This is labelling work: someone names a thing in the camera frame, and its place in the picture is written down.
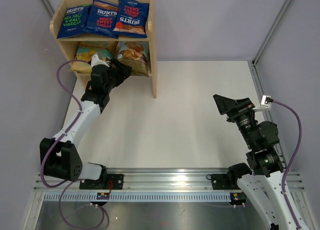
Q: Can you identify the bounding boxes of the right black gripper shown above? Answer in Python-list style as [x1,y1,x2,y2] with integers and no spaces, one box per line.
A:
[213,94,257,148]

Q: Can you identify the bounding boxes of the light blue cassava chips bag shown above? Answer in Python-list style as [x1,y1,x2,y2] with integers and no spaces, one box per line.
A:
[116,41,149,77]

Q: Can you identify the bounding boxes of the yellow kettle cooked chips bag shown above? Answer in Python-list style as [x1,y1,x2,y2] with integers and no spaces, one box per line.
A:
[70,41,118,74]

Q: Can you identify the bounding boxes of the blue spicy sweet chilli bag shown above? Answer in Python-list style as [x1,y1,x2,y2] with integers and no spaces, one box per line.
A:
[82,0,119,39]

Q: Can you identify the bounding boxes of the blue sea salt vinegar bag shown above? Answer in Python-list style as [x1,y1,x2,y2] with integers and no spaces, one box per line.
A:
[56,4,91,39]

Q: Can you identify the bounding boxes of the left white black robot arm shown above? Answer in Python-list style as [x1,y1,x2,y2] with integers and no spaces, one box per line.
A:
[39,54,132,189]

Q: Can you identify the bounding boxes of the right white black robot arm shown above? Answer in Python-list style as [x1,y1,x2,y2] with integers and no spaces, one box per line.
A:
[213,94,309,230]

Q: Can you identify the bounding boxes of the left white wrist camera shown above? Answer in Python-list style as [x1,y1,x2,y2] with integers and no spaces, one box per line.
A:
[90,53,110,68]

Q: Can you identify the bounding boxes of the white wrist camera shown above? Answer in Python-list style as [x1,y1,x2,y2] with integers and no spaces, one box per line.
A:
[253,94,273,112]
[90,53,110,68]

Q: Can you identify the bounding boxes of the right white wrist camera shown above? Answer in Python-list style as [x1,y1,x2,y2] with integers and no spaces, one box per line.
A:
[253,94,273,112]

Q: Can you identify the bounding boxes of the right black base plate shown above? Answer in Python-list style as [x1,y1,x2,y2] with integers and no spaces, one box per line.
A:
[206,173,243,190]

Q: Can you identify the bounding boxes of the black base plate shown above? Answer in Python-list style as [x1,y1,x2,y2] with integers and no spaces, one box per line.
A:
[206,173,243,190]
[79,173,124,190]

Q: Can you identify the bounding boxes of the white slotted cable duct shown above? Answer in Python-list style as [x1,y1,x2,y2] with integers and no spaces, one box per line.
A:
[44,192,231,203]

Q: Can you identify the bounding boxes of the aluminium mounting rail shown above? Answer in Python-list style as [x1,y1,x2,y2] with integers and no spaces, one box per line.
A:
[33,168,305,192]

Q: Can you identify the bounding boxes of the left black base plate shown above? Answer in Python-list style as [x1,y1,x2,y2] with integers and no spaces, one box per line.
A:
[79,173,124,190]

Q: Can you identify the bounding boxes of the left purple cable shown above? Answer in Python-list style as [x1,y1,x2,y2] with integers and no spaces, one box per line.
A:
[40,60,111,228]

